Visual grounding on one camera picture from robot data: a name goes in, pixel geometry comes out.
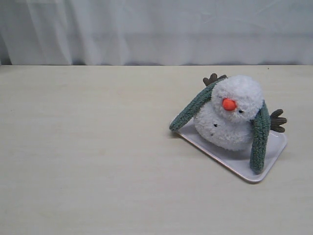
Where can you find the green fluffy scarf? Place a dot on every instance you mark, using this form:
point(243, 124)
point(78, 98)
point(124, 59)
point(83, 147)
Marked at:
point(261, 126)

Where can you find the white plush snowman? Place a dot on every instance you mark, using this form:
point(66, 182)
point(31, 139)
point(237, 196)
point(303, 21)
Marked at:
point(226, 120)

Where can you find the white plastic tray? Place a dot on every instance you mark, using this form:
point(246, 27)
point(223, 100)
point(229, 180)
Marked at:
point(237, 161)

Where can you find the white curtain backdrop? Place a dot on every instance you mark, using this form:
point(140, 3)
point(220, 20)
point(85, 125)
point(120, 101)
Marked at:
point(156, 32)

